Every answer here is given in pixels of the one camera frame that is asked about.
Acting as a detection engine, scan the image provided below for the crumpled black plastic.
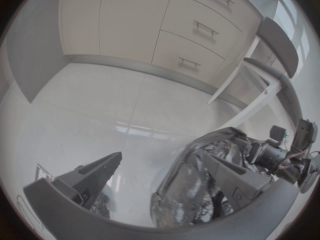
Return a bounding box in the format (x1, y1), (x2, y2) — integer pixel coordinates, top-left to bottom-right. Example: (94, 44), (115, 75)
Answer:
(90, 193), (111, 219)

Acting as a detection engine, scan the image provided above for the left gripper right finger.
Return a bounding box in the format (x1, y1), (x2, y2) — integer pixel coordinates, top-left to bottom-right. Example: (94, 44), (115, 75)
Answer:
(202, 151), (272, 207)

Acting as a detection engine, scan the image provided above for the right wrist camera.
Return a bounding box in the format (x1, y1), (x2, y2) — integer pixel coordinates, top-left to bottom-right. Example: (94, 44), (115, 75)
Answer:
(270, 125), (288, 148)

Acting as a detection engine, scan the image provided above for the beige cabinet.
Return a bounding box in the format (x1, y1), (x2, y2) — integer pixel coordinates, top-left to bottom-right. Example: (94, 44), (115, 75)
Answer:
(60, 0), (285, 109)

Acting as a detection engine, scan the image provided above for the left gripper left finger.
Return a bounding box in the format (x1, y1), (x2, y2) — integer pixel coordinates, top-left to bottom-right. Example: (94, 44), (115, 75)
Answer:
(52, 151), (123, 211)

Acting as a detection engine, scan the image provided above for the window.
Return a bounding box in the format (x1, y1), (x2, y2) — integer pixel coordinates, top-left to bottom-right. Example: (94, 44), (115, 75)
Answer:
(274, 0), (312, 67)

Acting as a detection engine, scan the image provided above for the white chair with grey cushions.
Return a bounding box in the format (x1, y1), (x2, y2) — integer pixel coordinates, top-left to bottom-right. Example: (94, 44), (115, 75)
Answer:
(207, 16), (304, 134)

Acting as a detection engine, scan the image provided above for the black plastic bag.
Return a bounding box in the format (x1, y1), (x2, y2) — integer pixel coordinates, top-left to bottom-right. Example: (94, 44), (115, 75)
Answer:
(150, 127), (275, 228)

